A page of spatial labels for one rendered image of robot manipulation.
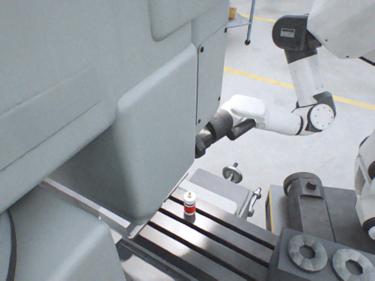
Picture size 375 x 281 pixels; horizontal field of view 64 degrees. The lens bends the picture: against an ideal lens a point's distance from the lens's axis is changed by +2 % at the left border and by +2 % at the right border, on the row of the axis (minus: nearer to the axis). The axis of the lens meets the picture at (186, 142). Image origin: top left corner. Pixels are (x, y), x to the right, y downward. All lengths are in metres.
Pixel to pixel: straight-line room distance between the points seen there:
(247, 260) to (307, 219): 0.60
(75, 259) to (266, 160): 2.34
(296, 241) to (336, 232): 0.76
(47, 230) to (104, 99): 0.14
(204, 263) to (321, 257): 0.34
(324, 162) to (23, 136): 2.57
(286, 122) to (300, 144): 1.86
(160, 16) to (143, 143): 0.15
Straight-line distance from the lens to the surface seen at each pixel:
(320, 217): 1.55
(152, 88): 0.37
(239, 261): 0.98
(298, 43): 0.98
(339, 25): 0.86
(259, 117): 0.88
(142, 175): 0.42
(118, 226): 1.00
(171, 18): 0.37
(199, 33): 0.50
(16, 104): 0.26
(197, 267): 0.96
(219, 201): 1.23
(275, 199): 1.79
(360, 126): 3.24
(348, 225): 1.61
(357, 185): 1.45
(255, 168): 2.48
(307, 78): 1.00
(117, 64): 0.32
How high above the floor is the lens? 1.78
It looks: 42 degrees down
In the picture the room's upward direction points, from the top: straight up
